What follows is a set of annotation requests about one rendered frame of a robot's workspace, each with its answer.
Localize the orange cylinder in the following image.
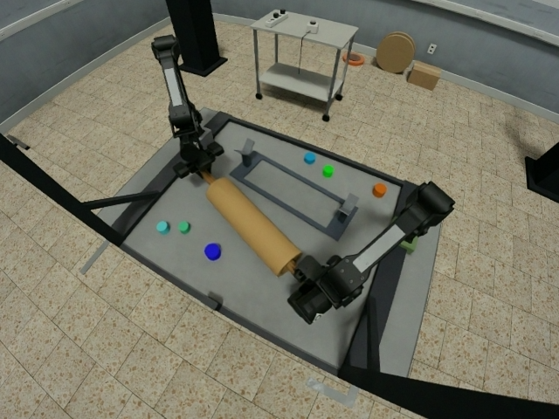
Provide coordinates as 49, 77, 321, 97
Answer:
372, 183, 387, 198

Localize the small teal cylinder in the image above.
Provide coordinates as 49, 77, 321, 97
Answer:
156, 222, 170, 235

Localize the tan cardboard tube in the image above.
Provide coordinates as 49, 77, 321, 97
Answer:
206, 177, 302, 277

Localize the blue cylinder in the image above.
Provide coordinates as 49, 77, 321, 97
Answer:
204, 244, 221, 261
304, 153, 315, 164

